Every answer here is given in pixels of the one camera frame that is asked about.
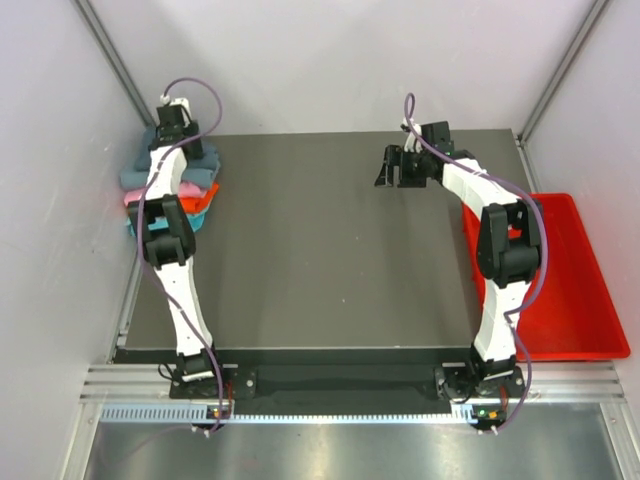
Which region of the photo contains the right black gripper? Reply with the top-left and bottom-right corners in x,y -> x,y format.
374,146 -> 431,189

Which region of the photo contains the slate blue t shirt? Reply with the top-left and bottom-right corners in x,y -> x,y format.
132,127 -> 220,171

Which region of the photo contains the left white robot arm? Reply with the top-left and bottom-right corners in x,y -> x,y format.
127,94 -> 227,399

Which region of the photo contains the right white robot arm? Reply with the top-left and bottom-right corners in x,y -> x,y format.
375,120 -> 542,402

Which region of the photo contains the folded grey-blue t shirt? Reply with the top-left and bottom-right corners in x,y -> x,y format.
119,163 -> 221,192

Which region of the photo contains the folded pink t shirt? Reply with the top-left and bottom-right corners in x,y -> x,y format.
123,182 -> 207,205

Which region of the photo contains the folded orange t shirt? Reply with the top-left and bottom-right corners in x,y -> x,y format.
127,182 -> 220,221

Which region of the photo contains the folded turquoise t shirt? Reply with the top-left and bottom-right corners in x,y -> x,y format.
125,212 -> 206,237

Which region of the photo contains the red plastic bin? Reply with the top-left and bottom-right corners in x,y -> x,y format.
459,192 -> 632,363

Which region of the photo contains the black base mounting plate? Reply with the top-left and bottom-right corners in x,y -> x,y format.
170,363 -> 525,402

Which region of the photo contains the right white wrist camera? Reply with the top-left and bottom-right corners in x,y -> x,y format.
401,118 -> 423,153

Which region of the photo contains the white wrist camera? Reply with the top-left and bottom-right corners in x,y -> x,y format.
401,118 -> 423,153
159,94 -> 192,123

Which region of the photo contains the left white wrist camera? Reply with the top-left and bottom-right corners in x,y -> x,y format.
159,94 -> 192,123

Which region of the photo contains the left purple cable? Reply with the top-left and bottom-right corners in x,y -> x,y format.
135,77 -> 234,434

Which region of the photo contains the purple cable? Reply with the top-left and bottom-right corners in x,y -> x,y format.
402,92 -> 550,435
135,77 -> 234,434

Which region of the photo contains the left corner aluminium post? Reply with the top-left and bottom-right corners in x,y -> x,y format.
71,0 -> 155,127

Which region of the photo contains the corner aluminium post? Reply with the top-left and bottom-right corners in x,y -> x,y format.
516,0 -> 611,147
71,0 -> 155,127

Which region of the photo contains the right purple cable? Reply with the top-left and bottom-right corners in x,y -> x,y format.
402,92 -> 550,435

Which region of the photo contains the right corner aluminium post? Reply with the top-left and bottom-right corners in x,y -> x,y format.
516,0 -> 611,147

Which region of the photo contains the grey slotted cable duct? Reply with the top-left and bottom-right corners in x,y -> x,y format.
100,403 -> 502,426

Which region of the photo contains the aluminium frame rail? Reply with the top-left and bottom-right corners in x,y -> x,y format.
80,362 -> 625,403

